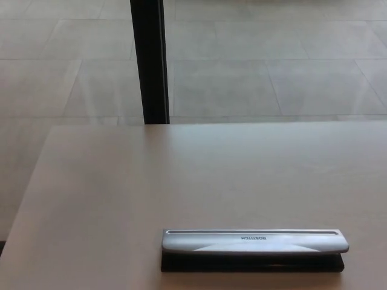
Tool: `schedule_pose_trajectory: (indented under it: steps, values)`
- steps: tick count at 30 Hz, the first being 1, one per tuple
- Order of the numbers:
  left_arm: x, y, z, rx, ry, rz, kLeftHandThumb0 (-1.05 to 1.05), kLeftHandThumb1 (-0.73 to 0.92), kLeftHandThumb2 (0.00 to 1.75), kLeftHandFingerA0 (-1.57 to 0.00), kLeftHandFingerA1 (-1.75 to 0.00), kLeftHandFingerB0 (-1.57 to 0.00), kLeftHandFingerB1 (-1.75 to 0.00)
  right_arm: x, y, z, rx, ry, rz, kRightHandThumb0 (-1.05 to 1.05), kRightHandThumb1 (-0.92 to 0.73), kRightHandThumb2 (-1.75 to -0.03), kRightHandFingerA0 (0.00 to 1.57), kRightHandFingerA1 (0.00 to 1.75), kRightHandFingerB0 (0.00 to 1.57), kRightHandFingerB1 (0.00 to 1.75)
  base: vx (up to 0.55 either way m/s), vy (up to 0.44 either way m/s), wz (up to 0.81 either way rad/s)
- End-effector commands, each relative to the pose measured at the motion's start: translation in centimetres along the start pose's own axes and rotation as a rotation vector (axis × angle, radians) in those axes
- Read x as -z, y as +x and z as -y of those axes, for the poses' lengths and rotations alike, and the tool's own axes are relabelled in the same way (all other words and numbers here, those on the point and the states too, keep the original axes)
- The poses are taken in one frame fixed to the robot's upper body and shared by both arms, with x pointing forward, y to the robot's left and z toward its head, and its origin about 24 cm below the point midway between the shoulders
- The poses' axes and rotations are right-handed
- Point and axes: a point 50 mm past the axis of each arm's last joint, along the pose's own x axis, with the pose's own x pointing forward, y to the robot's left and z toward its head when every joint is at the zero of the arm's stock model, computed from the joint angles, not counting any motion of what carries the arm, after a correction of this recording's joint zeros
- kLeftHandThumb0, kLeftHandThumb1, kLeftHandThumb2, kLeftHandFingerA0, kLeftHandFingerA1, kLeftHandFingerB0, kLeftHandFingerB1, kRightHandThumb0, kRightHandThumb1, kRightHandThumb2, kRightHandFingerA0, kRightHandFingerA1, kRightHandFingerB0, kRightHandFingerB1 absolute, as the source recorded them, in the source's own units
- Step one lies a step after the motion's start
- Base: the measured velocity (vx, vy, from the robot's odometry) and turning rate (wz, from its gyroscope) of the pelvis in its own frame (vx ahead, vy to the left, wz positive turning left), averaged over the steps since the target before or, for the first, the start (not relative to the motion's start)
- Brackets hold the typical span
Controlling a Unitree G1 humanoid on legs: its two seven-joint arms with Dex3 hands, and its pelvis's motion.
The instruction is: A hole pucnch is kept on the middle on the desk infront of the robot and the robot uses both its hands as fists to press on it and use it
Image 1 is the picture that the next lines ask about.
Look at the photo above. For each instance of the black vertical metal post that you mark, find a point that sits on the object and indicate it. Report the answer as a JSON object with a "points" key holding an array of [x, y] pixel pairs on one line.
{"points": [[149, 60]]}

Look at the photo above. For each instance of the silver black Bostitch hole punch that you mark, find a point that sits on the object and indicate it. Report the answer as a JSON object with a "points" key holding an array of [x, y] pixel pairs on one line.
{"points": [[229, 243]]}

